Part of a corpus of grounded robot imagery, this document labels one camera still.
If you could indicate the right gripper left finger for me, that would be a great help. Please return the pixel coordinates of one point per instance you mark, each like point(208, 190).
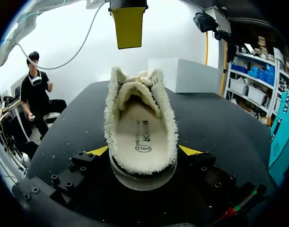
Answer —
point(75, 163)

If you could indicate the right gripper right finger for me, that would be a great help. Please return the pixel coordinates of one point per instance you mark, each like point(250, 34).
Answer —
point(201, 163)

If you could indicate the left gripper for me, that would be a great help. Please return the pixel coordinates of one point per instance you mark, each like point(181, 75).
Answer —
point(128, 2)

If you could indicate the cream fleece shoe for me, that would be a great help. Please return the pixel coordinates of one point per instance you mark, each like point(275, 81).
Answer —
point(111, 123)

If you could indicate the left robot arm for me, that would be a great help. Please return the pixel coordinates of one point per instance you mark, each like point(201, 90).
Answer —
point(23, 16)

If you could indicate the cream printed shoe insole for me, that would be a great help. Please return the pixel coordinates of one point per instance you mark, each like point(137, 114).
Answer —
point(127, 139)

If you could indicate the white shoebox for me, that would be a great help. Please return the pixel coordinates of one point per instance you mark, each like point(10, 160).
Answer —
point(182, 75)

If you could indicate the teal box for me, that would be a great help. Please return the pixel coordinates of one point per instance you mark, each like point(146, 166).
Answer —
point(282, 132)

